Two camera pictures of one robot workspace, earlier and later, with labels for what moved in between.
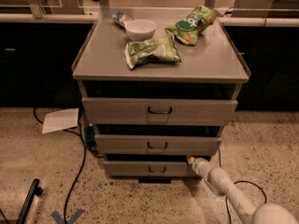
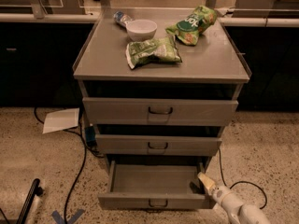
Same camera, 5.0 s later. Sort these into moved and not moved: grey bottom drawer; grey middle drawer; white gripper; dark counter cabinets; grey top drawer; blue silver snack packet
Moved: grey bottom drawer; white gripper
Not moved: grey middle drawer; dark counter cabinets; blue silver snack packet; grey top drawer
